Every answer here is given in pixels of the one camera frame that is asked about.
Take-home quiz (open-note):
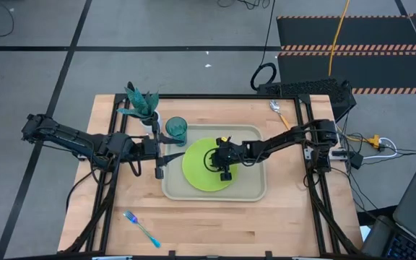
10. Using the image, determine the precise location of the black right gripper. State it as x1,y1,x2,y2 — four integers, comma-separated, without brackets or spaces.
207,136,243,181

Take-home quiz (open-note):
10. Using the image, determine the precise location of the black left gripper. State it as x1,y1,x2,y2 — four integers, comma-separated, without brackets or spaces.
135,121,186,180

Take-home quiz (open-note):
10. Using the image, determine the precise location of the teal faceted plastic cup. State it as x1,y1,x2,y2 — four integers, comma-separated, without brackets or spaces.
165,116,189,147

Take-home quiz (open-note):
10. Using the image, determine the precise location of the lime green round plate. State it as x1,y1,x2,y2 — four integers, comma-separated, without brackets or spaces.
181,136,238,193

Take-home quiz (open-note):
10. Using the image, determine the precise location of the beige plastic serving tray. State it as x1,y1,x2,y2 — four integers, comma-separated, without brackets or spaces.
161,123,268,202

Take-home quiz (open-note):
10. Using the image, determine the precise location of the silver spoon with orange handle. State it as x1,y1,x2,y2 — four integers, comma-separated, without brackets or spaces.
269,100,291,130

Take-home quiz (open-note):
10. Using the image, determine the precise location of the snake plant in white pot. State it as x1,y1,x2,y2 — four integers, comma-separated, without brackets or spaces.
116,81,163,134

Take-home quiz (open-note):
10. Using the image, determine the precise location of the yellow power splitter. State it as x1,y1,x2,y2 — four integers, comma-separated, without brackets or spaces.
368,134,383,150

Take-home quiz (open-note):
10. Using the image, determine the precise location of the black hazard-striped floor mat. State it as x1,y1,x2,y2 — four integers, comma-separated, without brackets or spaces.
277,51,416,96
276,13,416,52

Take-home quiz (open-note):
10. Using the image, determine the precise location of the black backlit keyboard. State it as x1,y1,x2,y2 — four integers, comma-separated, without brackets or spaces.
386,232,416,260

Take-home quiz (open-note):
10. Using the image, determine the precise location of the black aluminium table frame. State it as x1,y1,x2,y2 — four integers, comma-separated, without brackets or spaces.
58,92,366,260

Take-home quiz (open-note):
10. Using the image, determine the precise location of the iridescent fork with blue handle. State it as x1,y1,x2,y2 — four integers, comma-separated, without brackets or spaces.
123,210,162,249

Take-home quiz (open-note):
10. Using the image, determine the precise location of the black hanging cable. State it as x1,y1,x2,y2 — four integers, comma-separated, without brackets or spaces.
249,0,278,92

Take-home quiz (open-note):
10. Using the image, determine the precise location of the yellow extension cable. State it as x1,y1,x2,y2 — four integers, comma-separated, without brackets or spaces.
328,0,351,78

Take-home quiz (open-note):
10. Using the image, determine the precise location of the white power cable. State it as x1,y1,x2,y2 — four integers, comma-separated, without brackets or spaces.
362,136,399,161

